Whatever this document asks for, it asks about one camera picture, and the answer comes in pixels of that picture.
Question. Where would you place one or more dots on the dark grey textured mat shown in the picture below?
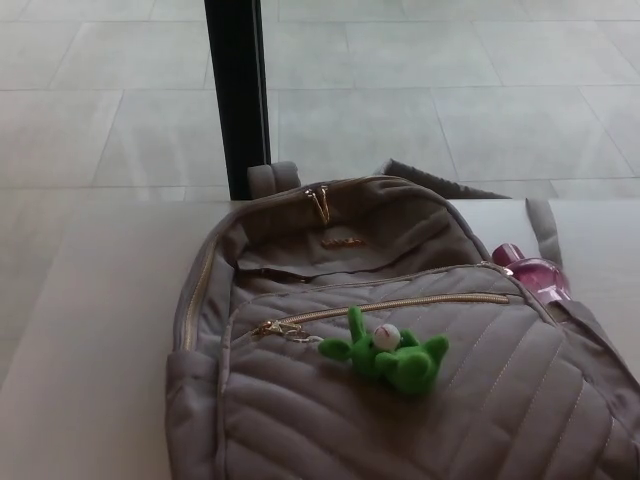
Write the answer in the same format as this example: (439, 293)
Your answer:
(440, 180)

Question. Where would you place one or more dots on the grey quilted backpack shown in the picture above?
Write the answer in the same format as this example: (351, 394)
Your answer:
(350, 425)

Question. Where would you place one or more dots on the pink translucent bottle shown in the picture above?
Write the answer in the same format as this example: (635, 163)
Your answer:
(540, 277)

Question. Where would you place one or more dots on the black window frame post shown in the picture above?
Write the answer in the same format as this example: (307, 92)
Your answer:
(235, 100)

